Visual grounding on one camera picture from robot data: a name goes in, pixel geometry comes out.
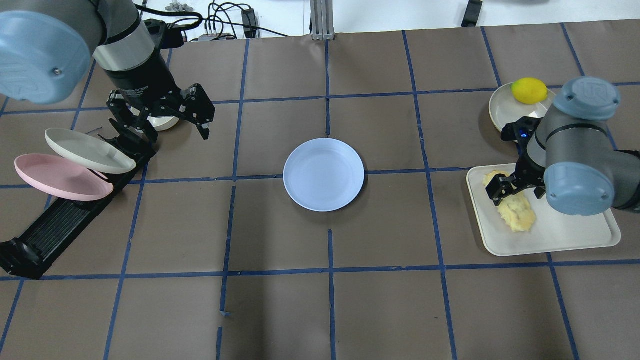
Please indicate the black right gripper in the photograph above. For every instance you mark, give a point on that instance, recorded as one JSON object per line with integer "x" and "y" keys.
{"x": 526, "y": 172}

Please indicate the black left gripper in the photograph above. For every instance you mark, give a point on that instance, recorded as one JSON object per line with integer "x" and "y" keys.
{"x": 141, "y": 76}

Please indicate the yellow bread loaf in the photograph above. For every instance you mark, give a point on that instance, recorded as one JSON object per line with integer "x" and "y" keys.
{"x": 517, "y": 213}

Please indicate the light blue plate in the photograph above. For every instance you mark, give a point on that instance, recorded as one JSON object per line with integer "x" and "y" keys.
{"x": 323, "y": 175}

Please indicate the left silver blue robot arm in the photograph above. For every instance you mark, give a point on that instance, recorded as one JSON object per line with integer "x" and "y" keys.
{"x": 47, "y": 47}

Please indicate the beige plate in rack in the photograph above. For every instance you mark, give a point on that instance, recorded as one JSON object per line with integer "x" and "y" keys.
{"x": 88, "y": 151}

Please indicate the pink plate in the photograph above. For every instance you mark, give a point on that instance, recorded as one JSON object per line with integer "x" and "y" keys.
{"x": 61, "y": 178}

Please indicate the beige bowl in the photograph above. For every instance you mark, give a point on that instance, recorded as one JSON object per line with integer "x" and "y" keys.
{"x": 160, "y": 124}

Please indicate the white rectangular tray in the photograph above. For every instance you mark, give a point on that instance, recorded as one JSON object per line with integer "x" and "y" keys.
{"x": 552, "y": 231}

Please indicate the beige shallow dish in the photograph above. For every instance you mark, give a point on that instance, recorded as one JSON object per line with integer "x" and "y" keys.
{"x": 504, "y": 108}

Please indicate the yellow lemon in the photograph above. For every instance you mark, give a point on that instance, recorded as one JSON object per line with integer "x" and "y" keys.
{"x": 529, "y": 90}

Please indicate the metal clamp parts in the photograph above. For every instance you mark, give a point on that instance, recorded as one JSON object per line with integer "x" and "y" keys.
{"x": 175, "y": 6}

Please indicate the black power adapter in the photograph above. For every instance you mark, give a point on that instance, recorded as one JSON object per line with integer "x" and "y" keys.
{"x": 249, "y": 21}

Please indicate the black dish rack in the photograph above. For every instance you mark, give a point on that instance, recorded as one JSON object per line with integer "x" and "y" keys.
{"x": 33, "y": 252}

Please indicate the aluminium frame post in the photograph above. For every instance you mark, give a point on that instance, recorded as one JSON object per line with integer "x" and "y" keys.
{"x": 322, "y": 20}

